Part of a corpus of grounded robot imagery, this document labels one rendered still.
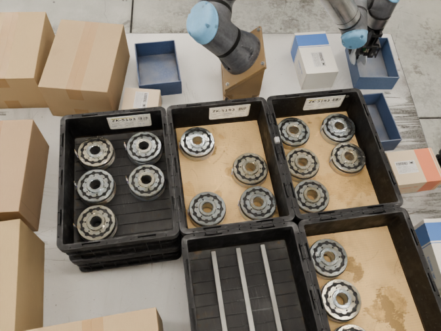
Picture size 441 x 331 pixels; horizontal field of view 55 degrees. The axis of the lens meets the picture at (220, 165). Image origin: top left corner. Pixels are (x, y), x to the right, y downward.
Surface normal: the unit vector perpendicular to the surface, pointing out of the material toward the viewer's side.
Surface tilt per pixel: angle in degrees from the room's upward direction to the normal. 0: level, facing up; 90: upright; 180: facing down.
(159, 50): 90
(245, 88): 90
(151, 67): 0
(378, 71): 0
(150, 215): 0
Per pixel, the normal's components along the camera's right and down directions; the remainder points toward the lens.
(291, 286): 0.05, -0.47
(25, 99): 0.07, 0.88
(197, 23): -0.67, -0.21
